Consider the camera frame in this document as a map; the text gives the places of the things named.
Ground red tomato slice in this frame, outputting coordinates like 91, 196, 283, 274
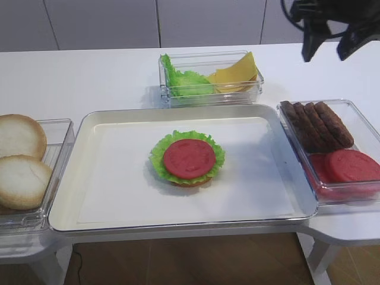
163, 139, 216, 180
325, 149, 379, 182

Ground green lettuce in container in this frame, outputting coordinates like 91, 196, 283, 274
161, 54, 214, 97

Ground front left bun half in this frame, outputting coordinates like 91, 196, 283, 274
1, 154, 52, 210

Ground red tomato slice underneath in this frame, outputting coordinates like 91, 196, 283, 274
307, 153, 335, 187

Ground clear plastic bun container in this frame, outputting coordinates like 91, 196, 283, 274
1, 119, 75, 233

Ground clear lettuce and cheese container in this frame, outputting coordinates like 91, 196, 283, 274
159, 50, 264, 107

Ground white paper tray liner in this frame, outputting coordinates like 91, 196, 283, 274
78, 118, 295, 226

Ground clear patty and tomato container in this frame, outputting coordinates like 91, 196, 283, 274
278, 100, 379, 203

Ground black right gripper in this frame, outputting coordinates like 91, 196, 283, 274
289, 1, 379, 62

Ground cream white serving tray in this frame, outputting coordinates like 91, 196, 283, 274
48, 104, 318, 233

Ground large upright bun half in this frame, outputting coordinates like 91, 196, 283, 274
1, 114, 47, 160

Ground black cable on floor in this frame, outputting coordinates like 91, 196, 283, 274
72, 251, 84, 285

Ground yellow cheese slices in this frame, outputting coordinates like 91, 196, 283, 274
206, 52, 258, 93

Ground brown meat patty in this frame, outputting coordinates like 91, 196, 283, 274
293, 103, 327, 153
304, 103, 343, 153
280, 101, 314, 152
314, 102, 354, 148

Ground red tomato slice top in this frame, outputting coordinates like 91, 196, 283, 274
325, 149, 379, 182

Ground green lettuce leaf on bun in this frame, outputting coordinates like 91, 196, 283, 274
149, 130, 225, 187

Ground white right table leg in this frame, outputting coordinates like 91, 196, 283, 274
299, 235, 342, 285

